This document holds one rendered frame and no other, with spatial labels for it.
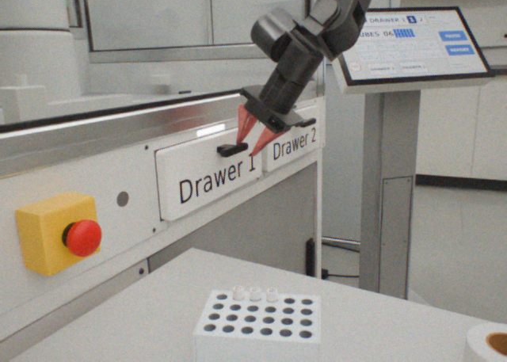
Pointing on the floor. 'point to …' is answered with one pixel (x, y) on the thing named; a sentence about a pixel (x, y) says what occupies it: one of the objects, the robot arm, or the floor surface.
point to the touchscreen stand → (389, 192)
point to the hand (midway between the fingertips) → (247, 146)
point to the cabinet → (28, 327)
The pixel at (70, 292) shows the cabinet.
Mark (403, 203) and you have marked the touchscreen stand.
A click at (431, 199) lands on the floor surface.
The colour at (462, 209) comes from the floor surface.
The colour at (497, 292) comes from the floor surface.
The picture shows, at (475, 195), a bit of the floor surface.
